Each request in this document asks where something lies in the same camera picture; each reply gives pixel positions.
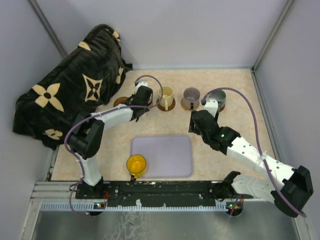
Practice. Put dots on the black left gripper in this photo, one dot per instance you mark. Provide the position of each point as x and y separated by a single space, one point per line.
134 94

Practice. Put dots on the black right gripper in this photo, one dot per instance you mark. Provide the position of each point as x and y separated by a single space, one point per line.
193 128

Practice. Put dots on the dark brown round coaster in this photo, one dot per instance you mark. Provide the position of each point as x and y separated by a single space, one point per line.
171 107

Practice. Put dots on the cream mug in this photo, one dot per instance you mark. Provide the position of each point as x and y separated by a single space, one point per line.
165 98

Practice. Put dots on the dark brown wooden coaster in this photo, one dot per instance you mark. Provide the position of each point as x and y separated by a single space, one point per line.
221 107

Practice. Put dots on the purple mug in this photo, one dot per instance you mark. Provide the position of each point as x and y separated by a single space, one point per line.
191 98

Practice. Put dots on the grey-green mug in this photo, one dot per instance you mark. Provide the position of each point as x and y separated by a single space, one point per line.
218 95

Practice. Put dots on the yellow mug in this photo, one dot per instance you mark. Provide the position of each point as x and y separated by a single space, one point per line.
136 166

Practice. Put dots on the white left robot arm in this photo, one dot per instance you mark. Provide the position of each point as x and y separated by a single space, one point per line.
85 137

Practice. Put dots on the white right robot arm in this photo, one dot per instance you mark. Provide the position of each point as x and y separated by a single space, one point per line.
287 187

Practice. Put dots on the lavender plastic tray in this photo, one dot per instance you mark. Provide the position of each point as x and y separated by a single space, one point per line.
167 156

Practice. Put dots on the black floral blanket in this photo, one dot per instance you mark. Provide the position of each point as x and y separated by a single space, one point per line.
84 80

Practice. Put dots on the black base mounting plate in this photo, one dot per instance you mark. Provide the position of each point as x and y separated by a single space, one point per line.
168 194

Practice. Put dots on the grey aluminium frame rail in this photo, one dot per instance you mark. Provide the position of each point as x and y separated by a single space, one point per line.
289 4

